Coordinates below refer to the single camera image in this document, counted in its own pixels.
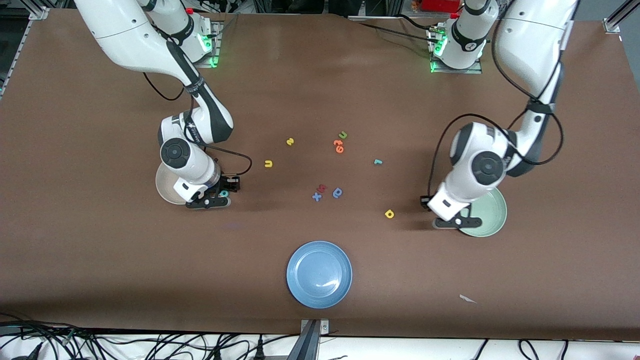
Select beige round plate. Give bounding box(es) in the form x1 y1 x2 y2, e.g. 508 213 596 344
155 161 193 206

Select pale green round plate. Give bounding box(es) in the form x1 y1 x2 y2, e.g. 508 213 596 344
452 186 508 238

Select blue round plate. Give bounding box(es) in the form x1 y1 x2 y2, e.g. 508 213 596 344
286 241 353 309

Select grey aluminium profile beam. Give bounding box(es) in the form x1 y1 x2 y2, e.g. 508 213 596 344
286 320 321 360

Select red box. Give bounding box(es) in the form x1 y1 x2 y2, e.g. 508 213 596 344
420 0 463 13

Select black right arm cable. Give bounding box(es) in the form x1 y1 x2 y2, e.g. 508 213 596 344
142 72 253 177

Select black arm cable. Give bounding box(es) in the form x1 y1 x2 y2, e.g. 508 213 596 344
142 72 253 177
427 15 566 198

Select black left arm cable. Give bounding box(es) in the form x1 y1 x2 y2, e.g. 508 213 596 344
427 15 566 198

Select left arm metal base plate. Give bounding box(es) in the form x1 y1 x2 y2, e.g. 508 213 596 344
430 25 483 75

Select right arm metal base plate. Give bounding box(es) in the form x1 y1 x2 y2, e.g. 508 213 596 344
192 21 221 68

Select silver table edge bracket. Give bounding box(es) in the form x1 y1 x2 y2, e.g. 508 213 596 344
301 319 330 336

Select tangled black floor cables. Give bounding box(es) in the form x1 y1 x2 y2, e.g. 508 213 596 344
0 311 351 360

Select black base cable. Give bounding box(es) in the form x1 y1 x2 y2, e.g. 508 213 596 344
356 22 433 44
396 14 433 32

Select aluminium frame profile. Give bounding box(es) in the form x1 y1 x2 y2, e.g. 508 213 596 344
0 0 51 101
602 0 640 34

